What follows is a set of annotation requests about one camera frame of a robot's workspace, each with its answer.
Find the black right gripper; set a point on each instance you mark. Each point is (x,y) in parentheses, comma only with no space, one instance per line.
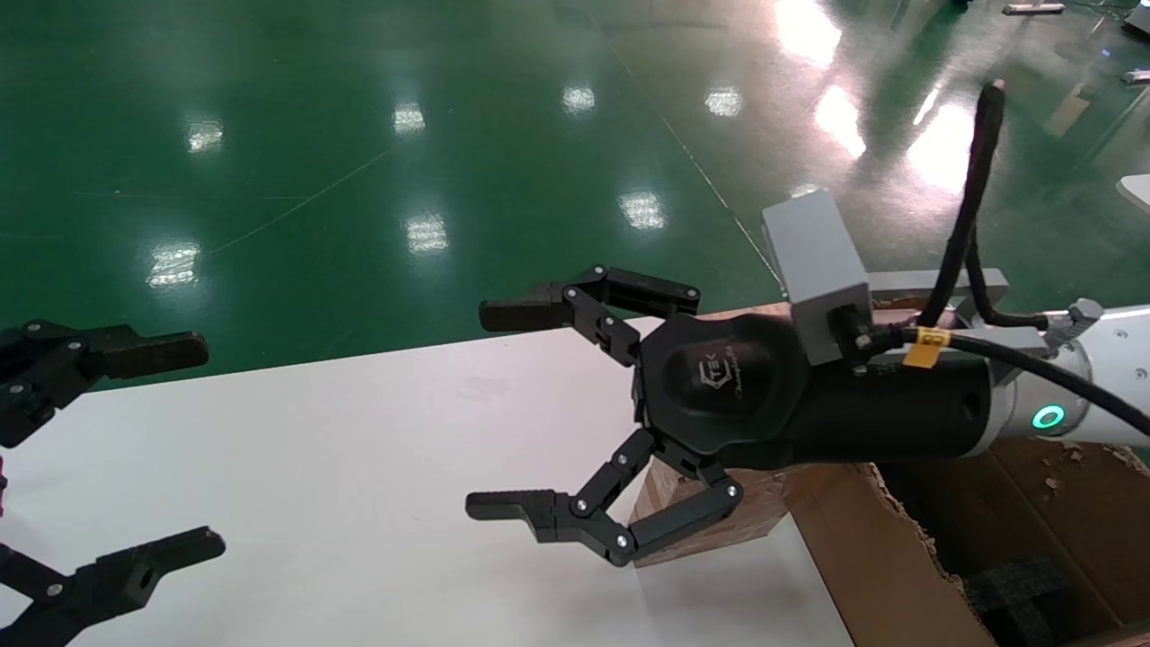
(764,404)

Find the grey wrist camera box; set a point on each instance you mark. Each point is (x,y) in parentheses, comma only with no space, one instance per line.
(813,261)

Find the flat white floor object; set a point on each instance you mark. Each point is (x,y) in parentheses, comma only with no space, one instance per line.
(1033,9)

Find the big torn cardboard box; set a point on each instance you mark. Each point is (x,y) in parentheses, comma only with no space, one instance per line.
(862,557)

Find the brown wooden board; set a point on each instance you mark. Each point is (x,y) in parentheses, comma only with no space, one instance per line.
(737,314)

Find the white background equipment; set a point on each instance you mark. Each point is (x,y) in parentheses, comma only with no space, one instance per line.
(1139,22)

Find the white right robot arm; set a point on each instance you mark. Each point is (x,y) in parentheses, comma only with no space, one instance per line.
(1114,359)

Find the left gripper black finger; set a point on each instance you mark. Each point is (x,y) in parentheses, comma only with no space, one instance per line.
(135,571)
(135,352)

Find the white round table edge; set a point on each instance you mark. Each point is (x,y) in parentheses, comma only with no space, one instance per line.
(1139,190)

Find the black foam block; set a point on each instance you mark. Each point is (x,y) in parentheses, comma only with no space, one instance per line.
(1015,602)

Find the small white floor piece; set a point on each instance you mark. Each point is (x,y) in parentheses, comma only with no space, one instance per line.
(1136,77)

